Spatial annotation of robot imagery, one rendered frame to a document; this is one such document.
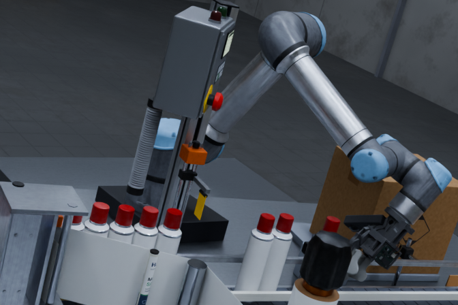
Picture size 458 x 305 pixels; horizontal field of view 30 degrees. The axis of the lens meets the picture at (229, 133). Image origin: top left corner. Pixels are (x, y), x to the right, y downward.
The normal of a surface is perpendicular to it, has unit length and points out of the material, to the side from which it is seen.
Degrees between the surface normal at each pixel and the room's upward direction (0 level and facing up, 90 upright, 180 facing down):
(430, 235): 90
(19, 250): 90
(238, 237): 0
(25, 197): 0
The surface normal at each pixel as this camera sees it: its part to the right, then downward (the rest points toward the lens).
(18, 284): 0.42, 0.37
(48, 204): 0.26, -0.92
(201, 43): -0.15, 0.26
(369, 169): -0.51, 0.08
